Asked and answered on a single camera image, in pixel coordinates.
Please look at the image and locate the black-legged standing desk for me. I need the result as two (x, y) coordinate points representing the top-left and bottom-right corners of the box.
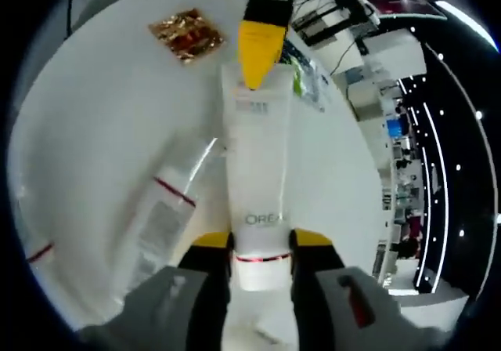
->
(293, 2), (377, 54)

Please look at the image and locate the white skincare bottle red collar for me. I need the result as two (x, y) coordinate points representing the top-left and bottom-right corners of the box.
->
(127, 137), (220, 289)

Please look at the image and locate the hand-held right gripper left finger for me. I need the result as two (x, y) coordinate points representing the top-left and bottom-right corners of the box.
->
(80, 231), (236, 351)

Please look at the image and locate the gold foil skincare sachet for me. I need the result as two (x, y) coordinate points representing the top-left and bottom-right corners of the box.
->
(147, 8), (227, 65)

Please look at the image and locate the blue water jug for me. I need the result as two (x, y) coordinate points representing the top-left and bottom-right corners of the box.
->
(385, 116), (406, 137)

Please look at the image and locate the dark green skincare sachet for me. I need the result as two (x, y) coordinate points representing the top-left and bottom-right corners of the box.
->
(282, 39), (312, 98)

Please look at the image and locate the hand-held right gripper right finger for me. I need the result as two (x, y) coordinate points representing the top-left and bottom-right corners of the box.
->
(288, 227), (416, 351)

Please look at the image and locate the white skincare tube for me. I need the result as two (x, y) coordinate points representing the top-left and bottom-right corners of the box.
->
(218, 61), (295, 292)

